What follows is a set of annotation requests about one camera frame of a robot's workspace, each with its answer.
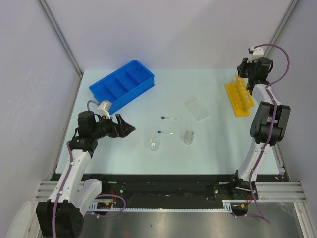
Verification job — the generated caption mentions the blue capped test tube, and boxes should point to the blue capped test tube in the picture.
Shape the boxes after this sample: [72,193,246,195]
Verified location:
[157,130,174,135]
[161,116,177,120]

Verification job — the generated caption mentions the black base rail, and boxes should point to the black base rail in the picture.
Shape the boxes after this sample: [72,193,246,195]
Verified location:
[51,173,270,211]

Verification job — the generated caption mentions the clear plastic well plate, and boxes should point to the clear plastic well plate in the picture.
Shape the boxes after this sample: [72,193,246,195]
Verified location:
[184,98,210,122]

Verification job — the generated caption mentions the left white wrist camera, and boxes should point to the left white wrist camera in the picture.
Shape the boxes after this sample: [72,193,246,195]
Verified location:
[97,100,112,120]

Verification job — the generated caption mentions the clear glass flask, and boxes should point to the clear glass flask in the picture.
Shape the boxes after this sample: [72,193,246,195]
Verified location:
[148,131,161,152]

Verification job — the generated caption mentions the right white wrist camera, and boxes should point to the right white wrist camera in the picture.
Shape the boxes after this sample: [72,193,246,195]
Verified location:
[247,47,264,63]

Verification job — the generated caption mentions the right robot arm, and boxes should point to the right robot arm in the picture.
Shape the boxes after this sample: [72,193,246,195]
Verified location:
[228,57,291,199]

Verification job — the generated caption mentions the aluminium frame rail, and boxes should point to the aluminium frame rail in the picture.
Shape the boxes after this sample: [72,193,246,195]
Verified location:
[255,180,305,203]

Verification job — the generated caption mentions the clear glass bottle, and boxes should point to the clear glass bottle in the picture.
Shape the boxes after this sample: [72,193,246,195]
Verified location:
[184,130,194,145]

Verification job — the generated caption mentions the blue divided plastic bin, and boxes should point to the blue divided plastic bin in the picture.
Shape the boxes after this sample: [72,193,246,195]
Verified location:
[89,59,155,115]

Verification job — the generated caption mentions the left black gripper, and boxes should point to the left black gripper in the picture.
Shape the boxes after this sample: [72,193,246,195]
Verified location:
[92,114,135,139]

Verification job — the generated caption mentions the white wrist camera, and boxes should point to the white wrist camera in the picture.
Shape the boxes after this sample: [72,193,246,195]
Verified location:
[247,47,264,63]
[97,100,112,120]

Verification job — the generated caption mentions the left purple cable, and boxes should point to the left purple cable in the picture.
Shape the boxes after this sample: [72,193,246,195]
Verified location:
[53,99,126,238]

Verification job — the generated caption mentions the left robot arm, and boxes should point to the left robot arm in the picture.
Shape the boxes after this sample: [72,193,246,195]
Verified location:
[36,111,135,238]

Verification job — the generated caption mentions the yellow test tube rack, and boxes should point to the yellow test tube rack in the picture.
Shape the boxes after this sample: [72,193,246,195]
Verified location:
[224,82,254,117]

